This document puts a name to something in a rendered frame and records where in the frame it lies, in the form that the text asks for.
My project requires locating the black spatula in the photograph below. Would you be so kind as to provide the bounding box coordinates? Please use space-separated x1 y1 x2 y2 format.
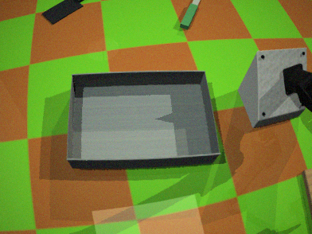
43 0 84 24

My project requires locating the light brown wooden board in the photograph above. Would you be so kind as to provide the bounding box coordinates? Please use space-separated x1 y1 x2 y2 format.
302 169 312 218

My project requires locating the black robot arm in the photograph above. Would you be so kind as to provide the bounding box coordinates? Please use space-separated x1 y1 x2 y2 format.
283 64 312 112

